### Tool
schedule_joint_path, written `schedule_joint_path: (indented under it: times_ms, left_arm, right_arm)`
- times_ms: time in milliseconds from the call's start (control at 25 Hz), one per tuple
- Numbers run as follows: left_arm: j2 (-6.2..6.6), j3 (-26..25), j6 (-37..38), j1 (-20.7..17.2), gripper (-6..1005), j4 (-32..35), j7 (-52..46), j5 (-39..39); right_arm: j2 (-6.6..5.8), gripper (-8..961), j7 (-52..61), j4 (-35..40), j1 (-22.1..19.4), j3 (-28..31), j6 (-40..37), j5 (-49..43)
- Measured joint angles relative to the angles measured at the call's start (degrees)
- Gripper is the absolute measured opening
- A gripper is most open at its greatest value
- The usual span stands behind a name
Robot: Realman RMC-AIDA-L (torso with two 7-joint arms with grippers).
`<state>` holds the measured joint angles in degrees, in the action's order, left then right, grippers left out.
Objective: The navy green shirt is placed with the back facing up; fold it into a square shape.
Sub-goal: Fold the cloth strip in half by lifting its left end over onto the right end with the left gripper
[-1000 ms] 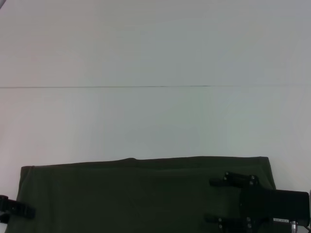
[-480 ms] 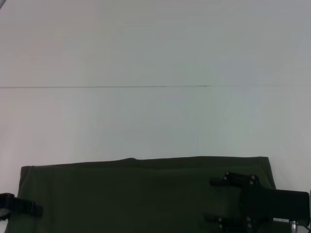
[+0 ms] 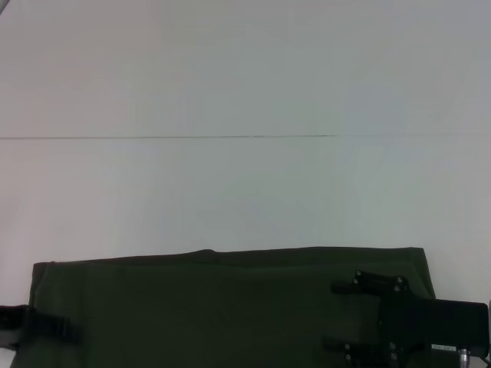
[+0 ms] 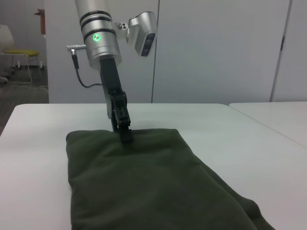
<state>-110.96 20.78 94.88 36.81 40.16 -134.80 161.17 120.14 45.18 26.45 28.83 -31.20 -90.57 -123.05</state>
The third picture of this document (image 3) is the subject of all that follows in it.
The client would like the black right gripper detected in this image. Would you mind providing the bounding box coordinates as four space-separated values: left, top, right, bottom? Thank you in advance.
321 270 489 368

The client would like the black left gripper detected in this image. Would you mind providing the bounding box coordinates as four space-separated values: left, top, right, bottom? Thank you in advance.
0 304 82 352

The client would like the dark green shirt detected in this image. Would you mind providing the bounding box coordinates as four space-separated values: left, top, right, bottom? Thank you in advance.
7 247 461 368

